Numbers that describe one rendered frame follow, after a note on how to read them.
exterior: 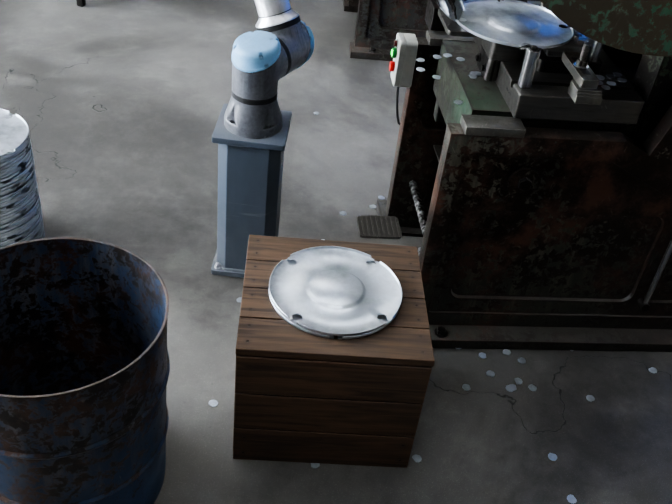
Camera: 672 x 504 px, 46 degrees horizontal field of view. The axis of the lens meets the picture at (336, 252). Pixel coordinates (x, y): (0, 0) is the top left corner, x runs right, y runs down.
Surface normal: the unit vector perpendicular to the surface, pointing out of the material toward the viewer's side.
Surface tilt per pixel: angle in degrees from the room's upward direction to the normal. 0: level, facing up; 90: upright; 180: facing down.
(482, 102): 0
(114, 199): 0
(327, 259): 0
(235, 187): 90
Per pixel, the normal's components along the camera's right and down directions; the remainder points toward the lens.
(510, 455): 0.10, -0.78
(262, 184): -0.06, 0.61
